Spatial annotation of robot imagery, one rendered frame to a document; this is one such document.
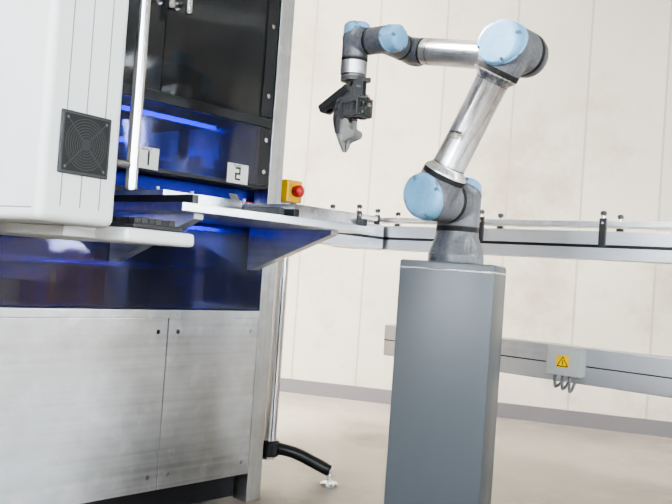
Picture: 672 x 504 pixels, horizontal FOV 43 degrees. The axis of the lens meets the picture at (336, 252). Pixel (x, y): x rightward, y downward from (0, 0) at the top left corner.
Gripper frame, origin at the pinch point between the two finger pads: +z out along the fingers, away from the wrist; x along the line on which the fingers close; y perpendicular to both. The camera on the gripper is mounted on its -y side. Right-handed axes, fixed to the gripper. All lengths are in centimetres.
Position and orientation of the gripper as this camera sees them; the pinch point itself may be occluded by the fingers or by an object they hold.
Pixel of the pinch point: (342, 147)
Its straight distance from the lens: 245.7
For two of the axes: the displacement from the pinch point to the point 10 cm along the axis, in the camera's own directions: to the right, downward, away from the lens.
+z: -0.7, 10.0, -0.2
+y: 7.5, 0.4, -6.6
